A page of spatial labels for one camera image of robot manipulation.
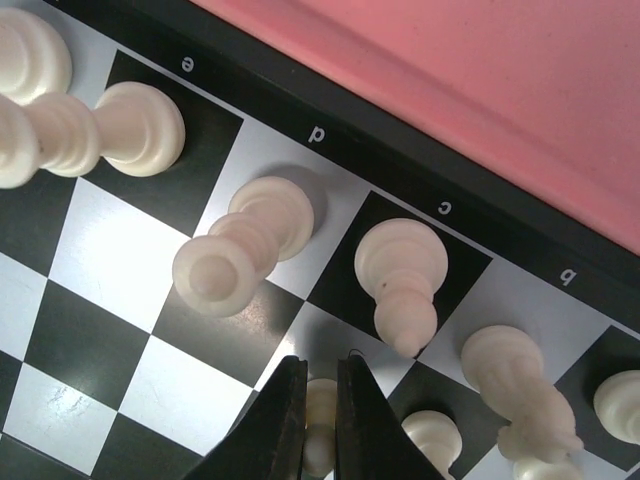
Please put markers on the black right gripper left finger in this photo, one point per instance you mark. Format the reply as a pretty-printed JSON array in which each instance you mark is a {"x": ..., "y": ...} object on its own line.
[{"x": 268, "y": 442}]

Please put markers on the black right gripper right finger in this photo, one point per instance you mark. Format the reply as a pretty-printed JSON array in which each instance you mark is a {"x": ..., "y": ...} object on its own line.
[{"x": 370, "y": 442}]

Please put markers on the white pawn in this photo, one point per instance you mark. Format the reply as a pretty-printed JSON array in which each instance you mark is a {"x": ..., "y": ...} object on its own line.
[
  {"x": 437, "y": 436},
  {"x": 320, "y": 437}
]

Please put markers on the white bishop piece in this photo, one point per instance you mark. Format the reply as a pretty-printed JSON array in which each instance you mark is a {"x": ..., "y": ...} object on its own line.
[
  {"x": 35, "y": 59},
  {"x": 401, "y": 263}
]

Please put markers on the white queen piece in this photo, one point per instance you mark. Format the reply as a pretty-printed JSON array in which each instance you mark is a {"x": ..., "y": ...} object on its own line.
[{"x": 269, "y": 220}]

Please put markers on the white king piece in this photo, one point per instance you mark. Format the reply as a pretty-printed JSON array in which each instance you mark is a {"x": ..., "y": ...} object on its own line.
[{"x": 135, "y": 127}]

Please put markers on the white pawn beside gripper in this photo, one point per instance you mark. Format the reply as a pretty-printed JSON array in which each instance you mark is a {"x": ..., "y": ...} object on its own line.
[{"x": 437, "y": 436}]

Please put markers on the black and grey chessboard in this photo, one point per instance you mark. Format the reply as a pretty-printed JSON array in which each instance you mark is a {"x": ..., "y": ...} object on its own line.
[{"x": 106, "y": 374}]

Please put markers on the pink piece tray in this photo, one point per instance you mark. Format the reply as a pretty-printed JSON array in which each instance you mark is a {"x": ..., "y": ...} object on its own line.
[{"x": 543, "y": 93}]

